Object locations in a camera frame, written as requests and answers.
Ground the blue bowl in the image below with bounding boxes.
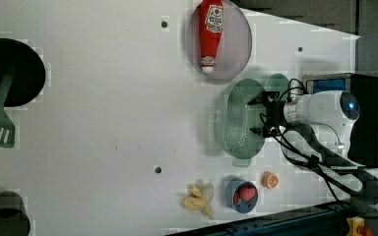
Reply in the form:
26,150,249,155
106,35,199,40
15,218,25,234
224,178,258,214

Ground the pink toy fruit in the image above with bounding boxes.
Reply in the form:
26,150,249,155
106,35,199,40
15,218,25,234
239,186,256,202

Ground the peeled toy banana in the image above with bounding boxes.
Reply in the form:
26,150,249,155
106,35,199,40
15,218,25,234
182,183,215,219

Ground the red toy strawberry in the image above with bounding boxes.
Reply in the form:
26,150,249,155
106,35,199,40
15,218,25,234
233,192,240,205

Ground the toy orange half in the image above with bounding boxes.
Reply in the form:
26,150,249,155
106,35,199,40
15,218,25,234
261,171,279,189

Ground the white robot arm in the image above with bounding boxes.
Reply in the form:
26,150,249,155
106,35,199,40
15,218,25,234
249,90,378,205

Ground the black cylinder holder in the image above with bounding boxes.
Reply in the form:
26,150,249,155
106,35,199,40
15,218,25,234
0,191,31,236
0,38,46,107

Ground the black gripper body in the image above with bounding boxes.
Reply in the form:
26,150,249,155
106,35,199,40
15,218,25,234
264,91,286,138

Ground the grey round plate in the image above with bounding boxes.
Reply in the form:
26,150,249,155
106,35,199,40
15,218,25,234
186,0,252,80

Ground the green mug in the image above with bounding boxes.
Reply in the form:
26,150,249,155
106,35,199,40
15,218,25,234
264,74,289,100

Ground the green plastic strainer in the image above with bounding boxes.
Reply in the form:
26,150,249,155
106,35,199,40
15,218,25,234
214,79,265,167

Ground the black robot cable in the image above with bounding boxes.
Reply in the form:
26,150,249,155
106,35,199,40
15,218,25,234
258,78,378,220

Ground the red ketchup bottle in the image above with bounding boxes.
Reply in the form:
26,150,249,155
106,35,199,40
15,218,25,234
199,0,224,74

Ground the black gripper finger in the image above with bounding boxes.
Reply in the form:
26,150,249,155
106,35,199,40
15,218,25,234
248,94,263,105
250,127,265,136

